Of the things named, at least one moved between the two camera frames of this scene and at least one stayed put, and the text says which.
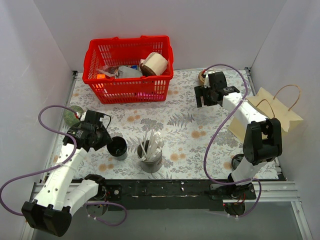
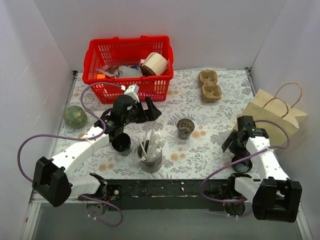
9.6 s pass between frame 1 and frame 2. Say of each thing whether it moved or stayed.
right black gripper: moved
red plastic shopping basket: stayed
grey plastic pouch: stayed
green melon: stayed
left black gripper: moved
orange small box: stayed
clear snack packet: stayed
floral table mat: stayed
